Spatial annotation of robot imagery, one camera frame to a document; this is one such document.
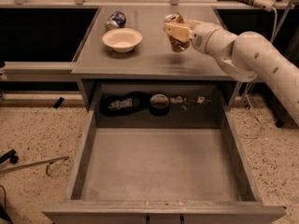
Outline metal rod on floor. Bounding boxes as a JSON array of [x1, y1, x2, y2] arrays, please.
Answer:
[[0, 156, 69, 175]]

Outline open grey top drawer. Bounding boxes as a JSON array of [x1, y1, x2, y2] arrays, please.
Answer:
[[41, 108, 287, 224]]

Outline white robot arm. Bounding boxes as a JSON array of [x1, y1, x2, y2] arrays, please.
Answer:
[[164, 21, 299, 125]]

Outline black cable bundle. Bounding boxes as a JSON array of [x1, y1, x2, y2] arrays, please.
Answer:
[[99, 91, 150, 118]]

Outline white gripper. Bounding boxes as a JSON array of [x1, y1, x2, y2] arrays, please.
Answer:
[[164, 19, 237, 55]]

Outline crumpled paper scraps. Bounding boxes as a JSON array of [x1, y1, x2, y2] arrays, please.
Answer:
[[170, 95, 212, 111]]

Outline white bowl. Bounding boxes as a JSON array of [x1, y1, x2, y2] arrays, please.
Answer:
[[102, 28, 142, 53]]

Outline grey cabinet with counter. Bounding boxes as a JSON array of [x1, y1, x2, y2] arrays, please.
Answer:
[[72, 4, 240, 129]]

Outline crushed orange soda can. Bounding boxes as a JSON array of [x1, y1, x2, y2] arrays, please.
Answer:
[[164, 12, 190, 52]]

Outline crushed blue soda can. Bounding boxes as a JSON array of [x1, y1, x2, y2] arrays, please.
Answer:
[[105, 11, 126, 31]]

